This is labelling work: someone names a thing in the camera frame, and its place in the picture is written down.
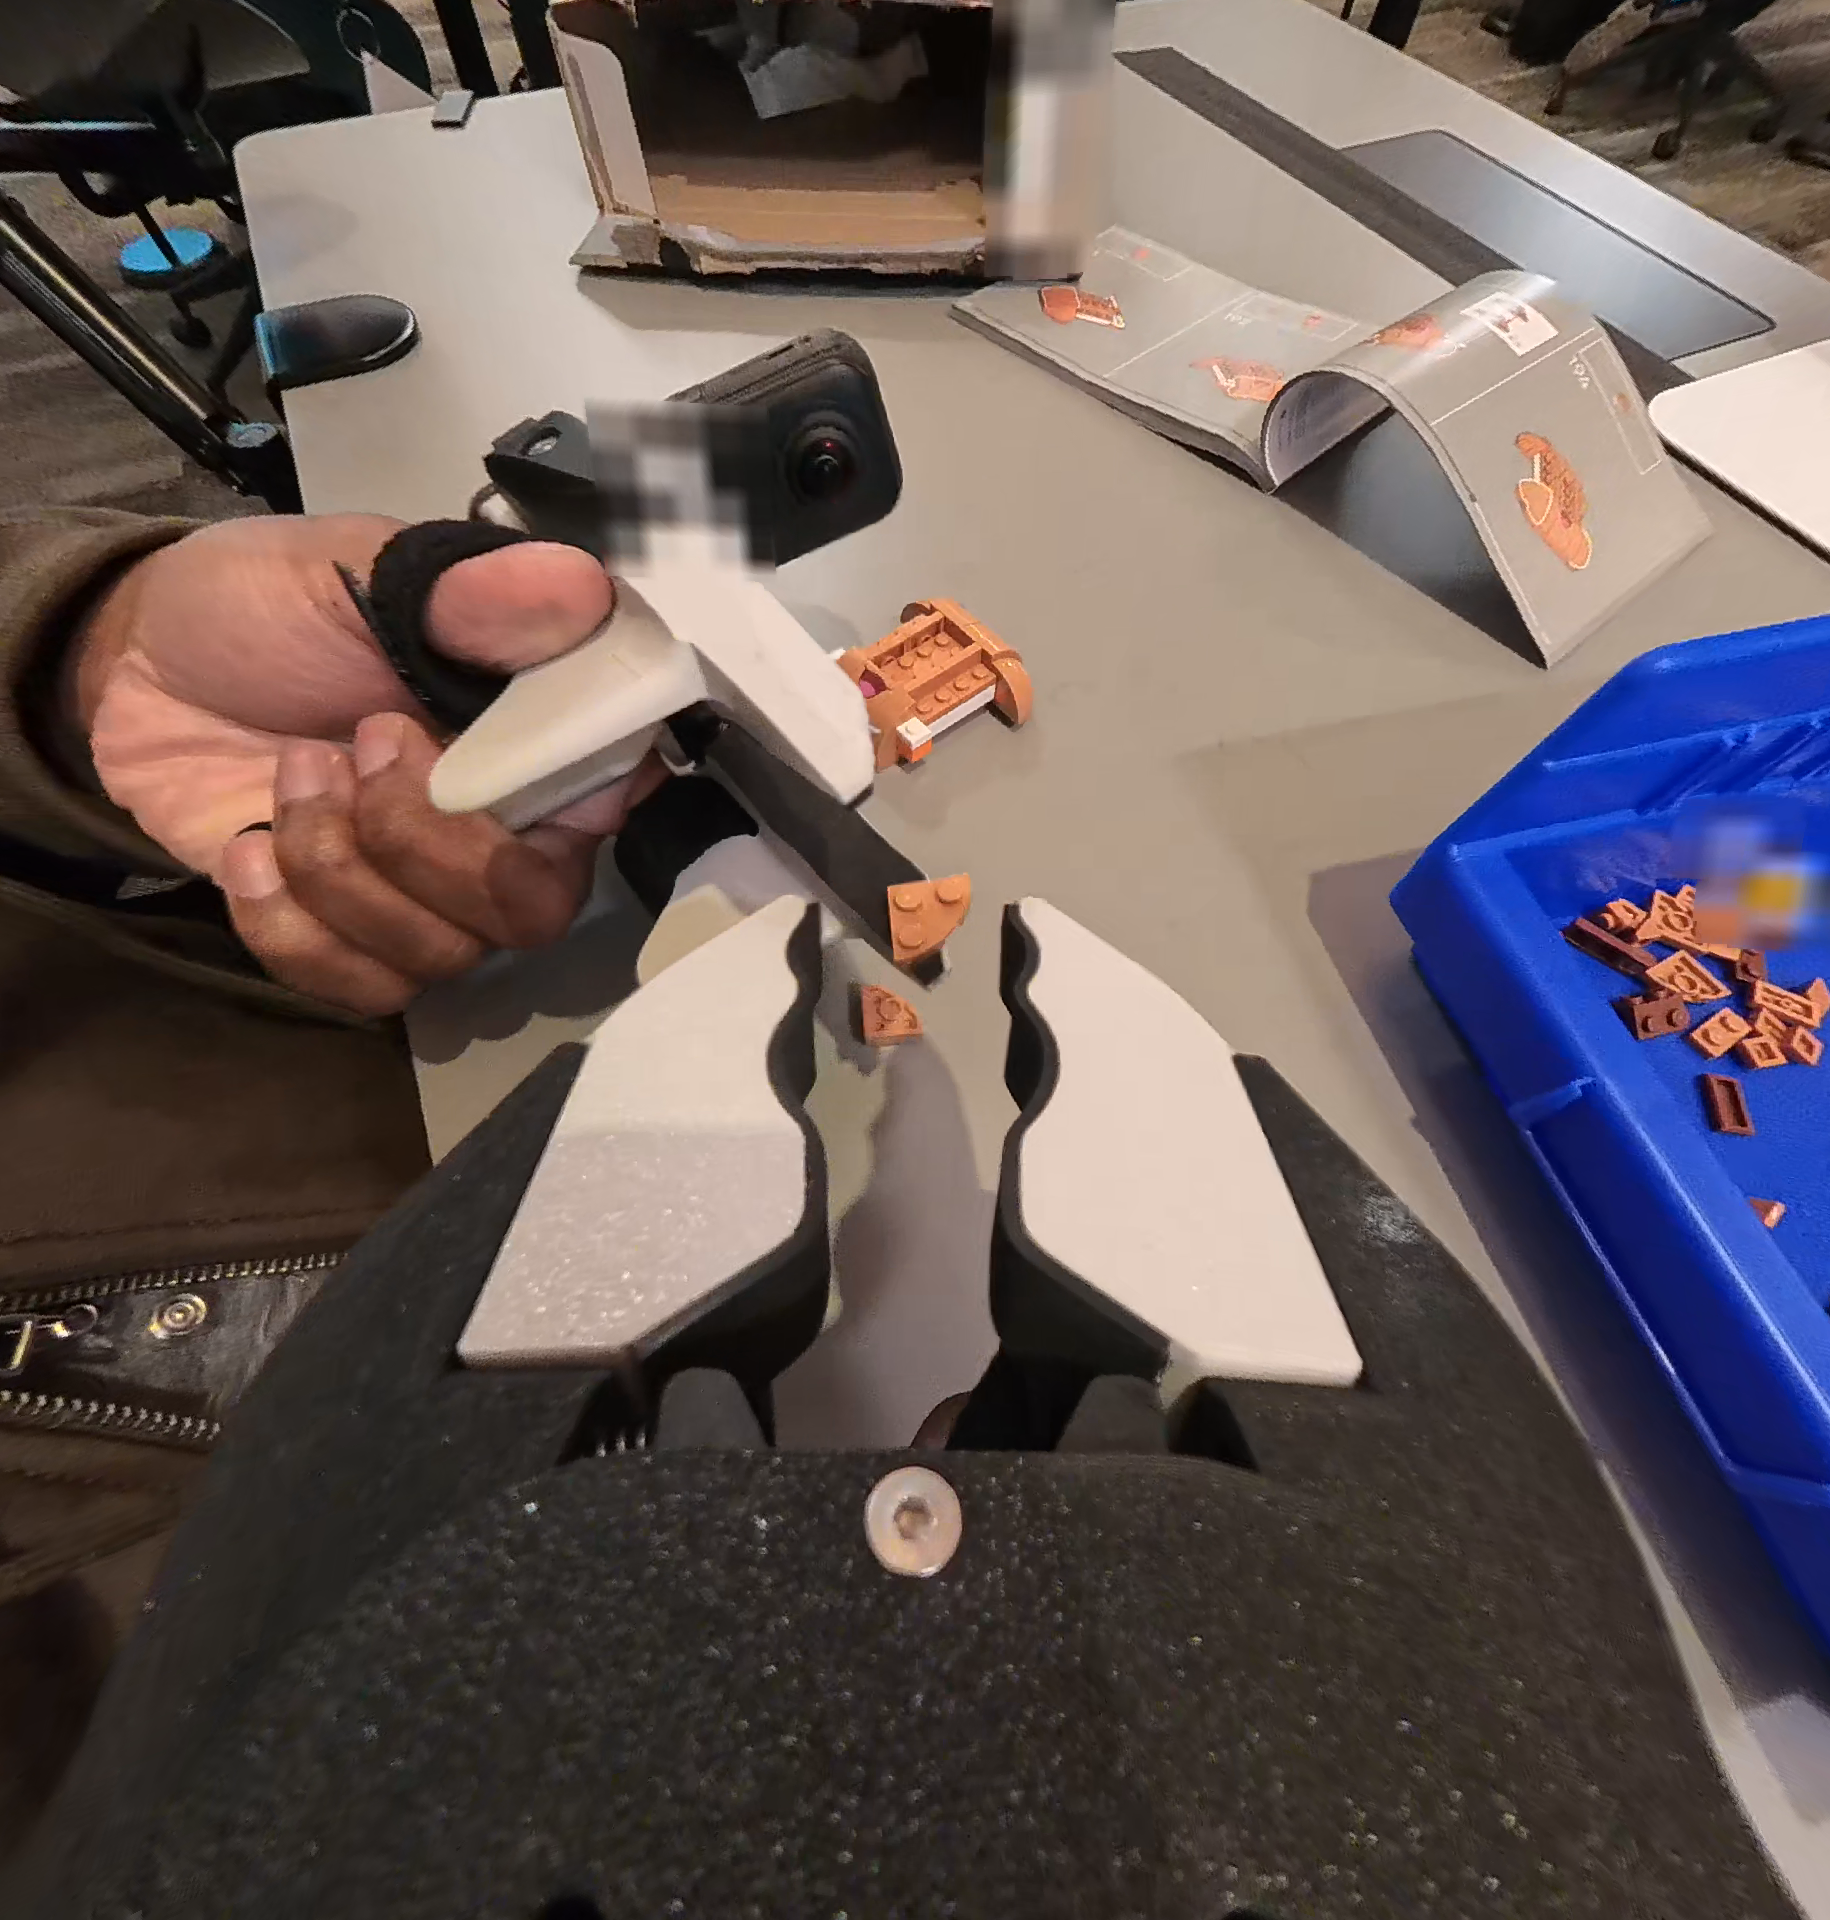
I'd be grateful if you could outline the person's brown jacket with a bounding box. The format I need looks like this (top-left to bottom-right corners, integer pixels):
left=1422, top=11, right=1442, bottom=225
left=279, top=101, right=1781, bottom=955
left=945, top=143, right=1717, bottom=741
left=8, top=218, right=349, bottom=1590
left=0, top=809, right=439, bottom=1920

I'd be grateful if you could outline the person's left hand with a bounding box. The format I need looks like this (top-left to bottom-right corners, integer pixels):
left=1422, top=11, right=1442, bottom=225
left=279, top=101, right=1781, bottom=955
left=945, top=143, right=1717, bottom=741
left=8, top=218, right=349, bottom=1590
left=82, top=509, right=680, bottom=1022

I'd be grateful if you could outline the black office chair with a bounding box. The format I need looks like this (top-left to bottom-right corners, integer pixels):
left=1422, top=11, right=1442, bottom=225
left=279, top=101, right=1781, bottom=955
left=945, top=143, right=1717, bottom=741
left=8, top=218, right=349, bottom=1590
left=1484, top=0, right=1830, bottom=173

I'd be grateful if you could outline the dark blue round object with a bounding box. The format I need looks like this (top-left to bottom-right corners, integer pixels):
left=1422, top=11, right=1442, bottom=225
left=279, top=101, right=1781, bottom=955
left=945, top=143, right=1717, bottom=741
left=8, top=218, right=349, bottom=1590
left=117, top=223, right=224, bottom=294

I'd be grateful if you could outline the black chair armrest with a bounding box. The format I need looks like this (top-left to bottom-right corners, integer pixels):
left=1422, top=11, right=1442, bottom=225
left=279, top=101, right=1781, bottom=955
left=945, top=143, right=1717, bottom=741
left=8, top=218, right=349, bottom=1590
left=255, top=294, right=423, bottom=399

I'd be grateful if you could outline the lego instruction booklet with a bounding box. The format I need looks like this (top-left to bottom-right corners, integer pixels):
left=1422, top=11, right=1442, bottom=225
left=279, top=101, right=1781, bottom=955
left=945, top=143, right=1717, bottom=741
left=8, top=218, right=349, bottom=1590
left=952, top=223, right=1717, bottom=670

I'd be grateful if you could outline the brown lego assembly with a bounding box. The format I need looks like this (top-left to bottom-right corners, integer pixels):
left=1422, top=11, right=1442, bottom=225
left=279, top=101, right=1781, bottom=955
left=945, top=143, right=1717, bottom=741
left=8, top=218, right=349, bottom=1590
left=836, top=596, right=1035, bottom=774

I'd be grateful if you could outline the white lamp stand base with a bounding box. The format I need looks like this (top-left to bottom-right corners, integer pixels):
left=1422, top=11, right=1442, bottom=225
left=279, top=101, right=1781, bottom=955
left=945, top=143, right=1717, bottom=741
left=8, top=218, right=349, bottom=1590
left=1647, top=336, right=1830, bottom=588

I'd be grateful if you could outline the blue plastic bin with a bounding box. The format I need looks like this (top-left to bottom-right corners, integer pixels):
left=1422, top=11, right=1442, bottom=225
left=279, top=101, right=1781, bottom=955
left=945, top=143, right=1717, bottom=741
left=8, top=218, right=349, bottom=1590
left=1391, top=605, right=1830, bottom=1728

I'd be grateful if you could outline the person's left forearm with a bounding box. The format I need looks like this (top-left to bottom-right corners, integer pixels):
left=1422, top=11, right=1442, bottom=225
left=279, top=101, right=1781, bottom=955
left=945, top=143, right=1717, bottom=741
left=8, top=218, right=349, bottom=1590
left=0, top=501, right=204, bottom=863

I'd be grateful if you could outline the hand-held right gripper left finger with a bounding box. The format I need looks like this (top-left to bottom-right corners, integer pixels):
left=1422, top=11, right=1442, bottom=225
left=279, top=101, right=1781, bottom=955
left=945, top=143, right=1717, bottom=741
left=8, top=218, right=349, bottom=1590
left=455, top=896, right=833, bottom=1369

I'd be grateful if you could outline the dark desk cable tray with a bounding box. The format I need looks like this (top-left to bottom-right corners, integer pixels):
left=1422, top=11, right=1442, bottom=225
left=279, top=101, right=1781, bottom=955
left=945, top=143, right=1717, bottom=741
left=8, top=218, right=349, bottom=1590
left=1117, top=44, right=1781, bottom=378

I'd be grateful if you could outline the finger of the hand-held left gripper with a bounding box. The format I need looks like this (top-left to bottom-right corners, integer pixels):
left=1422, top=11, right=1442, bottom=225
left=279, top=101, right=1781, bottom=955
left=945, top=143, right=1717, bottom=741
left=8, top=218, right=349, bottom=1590
left=695, top=583, right=950, bottom=990

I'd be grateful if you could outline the open cardboard box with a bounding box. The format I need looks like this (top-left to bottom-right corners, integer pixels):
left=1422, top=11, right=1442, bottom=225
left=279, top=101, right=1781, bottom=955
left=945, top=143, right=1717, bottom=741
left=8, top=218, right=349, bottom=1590
left=552, top=0, right=1112, bottom=283

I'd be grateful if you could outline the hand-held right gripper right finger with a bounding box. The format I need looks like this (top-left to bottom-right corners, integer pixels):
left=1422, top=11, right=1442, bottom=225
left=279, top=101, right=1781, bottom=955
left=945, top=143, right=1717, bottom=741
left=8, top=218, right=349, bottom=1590
left=990, top=899, right=1368, bottom=1389

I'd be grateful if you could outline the pile of brown lego pieces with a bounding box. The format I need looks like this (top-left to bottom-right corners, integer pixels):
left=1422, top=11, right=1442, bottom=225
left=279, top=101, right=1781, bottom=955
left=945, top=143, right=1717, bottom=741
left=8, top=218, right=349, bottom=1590
left=1563, top=883, right=1830, bottom=1373

